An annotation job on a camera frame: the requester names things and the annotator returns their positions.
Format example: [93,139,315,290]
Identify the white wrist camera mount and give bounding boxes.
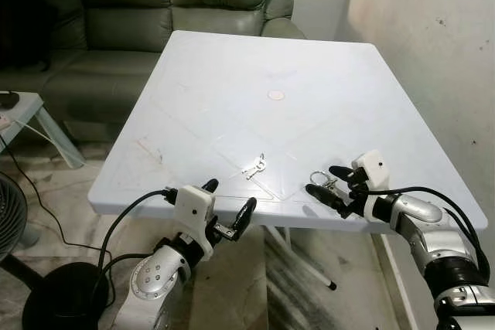
[352,150,396,219]
[172,185,218,250]

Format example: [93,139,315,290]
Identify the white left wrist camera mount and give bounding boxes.
[172,185,218,250]

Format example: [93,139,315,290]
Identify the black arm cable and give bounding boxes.
[91,189,180,308]
[364,185,490,284]

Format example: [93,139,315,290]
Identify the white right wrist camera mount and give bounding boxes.
[352,150,396,219]

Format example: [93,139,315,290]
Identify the small pale side table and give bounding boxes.
[0,92,86,170]

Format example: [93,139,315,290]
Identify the white plastic table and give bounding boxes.
[87,30,490,330]

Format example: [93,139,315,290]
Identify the small black object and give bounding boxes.
[0,91,20,109]

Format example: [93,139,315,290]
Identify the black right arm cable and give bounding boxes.
[364,185,490,284]

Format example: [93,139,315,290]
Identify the small silver keys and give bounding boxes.
[241,153,268,180]

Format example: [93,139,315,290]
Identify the thin black floor cable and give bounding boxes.
[4,143,103,252]

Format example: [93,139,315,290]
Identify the grey-green leather sofa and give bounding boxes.
[0,0,306,144]

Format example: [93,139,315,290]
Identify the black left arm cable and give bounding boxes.
[91,189,180,308]

